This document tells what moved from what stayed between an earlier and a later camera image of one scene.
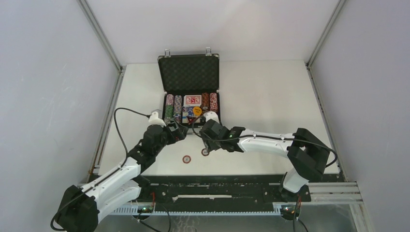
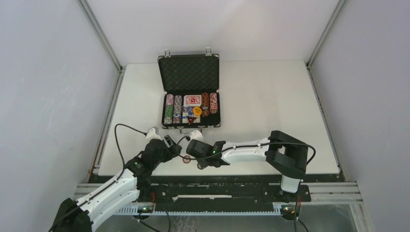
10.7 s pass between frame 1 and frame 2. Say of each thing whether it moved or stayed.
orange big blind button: stayed
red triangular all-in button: stayed
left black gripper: moved
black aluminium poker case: stayed
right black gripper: moved
